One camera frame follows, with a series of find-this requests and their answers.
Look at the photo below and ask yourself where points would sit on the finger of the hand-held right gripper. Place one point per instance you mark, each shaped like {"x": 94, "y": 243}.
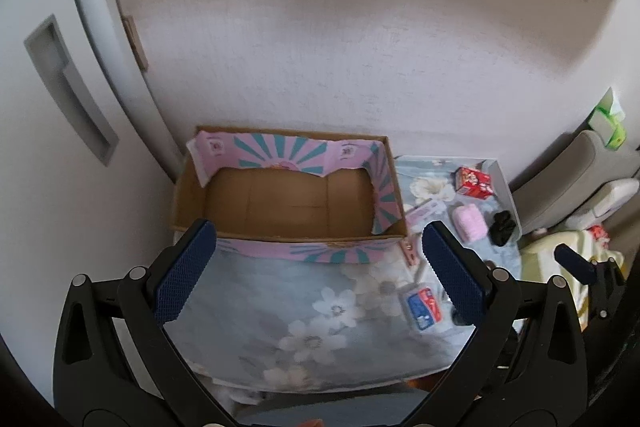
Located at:
{"x": 575, "y": 262}

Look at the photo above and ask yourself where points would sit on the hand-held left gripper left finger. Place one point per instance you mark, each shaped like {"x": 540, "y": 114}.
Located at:
{"x": 185, "y": 272}

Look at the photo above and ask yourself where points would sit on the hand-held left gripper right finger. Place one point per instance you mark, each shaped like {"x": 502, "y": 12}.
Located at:
{"x": 452, "y": 272}

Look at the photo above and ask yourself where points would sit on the blue and red packet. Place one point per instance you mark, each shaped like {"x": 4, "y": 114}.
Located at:
{"x": 422, "y": 309}

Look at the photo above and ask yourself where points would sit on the pink towel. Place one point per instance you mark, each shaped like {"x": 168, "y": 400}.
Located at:
{"x": 470, "y": 222}

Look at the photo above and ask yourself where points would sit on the black socks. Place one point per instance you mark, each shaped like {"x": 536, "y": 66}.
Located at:
{"x": 502, "y": 229}

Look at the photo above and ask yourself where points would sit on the small red box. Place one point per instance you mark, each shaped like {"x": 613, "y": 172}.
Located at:
{"x": 472, "y": 181}

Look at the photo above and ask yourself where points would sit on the cardboard box with pink lining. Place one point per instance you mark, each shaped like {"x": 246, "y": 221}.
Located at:
{"x": 280, "y": 202}

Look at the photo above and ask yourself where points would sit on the pink clothespin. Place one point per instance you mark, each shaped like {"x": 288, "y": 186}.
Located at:
{"x": 409, "y": 252}

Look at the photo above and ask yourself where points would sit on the long pink box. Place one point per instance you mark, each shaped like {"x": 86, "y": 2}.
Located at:
{"x": 425, "y": 210}

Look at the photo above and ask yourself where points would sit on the grey chair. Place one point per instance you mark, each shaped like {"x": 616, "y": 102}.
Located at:
{"x": 575, "y": 177}

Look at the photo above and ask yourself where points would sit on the grey floral blanket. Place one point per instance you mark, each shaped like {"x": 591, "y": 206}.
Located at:
{"x": 280, "y": 307}

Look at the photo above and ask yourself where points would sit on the white door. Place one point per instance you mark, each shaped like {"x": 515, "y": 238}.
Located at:
{"x": 55, "y": 232}

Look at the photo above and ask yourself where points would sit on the green tissue box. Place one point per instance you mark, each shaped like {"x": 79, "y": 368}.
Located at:
{"x": 611, "y": 127}

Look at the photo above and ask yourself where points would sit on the beige wall strip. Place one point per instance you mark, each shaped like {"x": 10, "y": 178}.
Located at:
{"x": 136, "y": 44}

